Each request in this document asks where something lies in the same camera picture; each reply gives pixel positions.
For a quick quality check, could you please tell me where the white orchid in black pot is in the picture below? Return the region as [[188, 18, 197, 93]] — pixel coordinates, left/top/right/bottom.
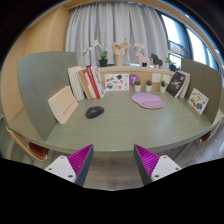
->
[[165, 47, 185, 72], [81, 39, 109, 68], [133, 42, 148, 67]]

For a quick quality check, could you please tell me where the small succulent in white pot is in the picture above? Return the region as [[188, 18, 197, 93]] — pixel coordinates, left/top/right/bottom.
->
[[159, 80, 167, 93], [145, 80, 153, 93], [133, 80, 142, 93]]

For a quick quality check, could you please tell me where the pink horse figure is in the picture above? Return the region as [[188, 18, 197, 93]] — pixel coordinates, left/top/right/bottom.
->
[[134, 51, 151, 68]]

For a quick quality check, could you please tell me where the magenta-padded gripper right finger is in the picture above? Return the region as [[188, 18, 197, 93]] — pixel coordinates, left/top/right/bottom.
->
[[133, 143, 183, 186]]

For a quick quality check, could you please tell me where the thick white book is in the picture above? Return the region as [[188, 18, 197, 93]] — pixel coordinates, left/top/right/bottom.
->
[[67, 65, 86, 102]]

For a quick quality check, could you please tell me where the red and white book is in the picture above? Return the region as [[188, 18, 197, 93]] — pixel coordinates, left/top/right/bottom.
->
[[83, 65, 101, 100]]

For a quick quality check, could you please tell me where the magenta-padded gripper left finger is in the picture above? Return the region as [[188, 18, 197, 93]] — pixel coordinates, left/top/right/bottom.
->
[[44, 143, 95, 187]]

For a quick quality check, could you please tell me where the colourful illustrated card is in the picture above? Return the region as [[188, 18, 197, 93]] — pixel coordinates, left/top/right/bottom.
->
[[187, 87, 210, 115]]

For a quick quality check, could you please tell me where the purple round number sign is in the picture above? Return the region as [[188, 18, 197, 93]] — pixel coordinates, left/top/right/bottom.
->
[[128, 73, 141, 88]]

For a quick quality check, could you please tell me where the green desk partition panel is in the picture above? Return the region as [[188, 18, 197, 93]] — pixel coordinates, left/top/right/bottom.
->
[[180, 58, 223, 124], [17, 50, 78, 142]]

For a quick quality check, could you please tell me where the light wooden desk shelf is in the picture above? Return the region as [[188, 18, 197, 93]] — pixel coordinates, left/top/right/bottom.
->
[[74, 64, 176, 93]]

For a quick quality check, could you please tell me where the brown seat chair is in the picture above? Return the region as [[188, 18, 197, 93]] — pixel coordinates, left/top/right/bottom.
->
[[199, 114, 224, 144], [5, 126, 50, 163]]

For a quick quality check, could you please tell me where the wooden hand model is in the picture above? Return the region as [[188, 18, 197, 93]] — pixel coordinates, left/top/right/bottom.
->
[[111, 41, 124, 67]]

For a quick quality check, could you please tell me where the beige hardcover book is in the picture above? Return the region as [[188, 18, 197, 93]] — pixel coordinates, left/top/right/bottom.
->
[[47, 85, 79, 125]]

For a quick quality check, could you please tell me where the black cover book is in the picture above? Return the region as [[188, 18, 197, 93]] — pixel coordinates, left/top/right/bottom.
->
[[165, 71, 187, 98]]

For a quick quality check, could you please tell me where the tan cover book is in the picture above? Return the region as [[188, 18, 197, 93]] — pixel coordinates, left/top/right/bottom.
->
[[78, 67, 94, 100]]

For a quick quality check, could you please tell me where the window with dark frame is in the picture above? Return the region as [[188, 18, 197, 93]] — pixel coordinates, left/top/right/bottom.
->
[[159, 13, 221, 73]]

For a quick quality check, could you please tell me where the dark grey horse figure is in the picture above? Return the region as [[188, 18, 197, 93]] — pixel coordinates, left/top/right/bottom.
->
[[149, 53, 164, 69]]

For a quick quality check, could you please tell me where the white wall socket plate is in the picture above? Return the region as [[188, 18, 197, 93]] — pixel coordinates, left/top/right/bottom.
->
[[151, 72, 162, 84], [162, 73, 172, 85]]

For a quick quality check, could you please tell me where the purple mouse pad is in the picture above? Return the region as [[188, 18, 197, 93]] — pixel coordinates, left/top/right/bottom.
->
[[131, 92, 165, 110]]

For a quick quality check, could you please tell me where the black computer mouse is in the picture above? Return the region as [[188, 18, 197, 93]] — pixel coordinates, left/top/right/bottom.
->
[[85, 105, 105, 119]]

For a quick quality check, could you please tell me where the wooden artist mannequin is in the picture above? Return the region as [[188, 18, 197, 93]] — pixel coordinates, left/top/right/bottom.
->
[[120, 37, 134, 64]]

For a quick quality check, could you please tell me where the grey curtain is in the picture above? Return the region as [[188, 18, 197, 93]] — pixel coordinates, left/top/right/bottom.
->
[[65, 1, 169, 68]]

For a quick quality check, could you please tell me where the white illustrated sticker card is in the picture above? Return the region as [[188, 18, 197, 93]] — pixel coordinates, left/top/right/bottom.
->
[[104, 73, 130, 92]]

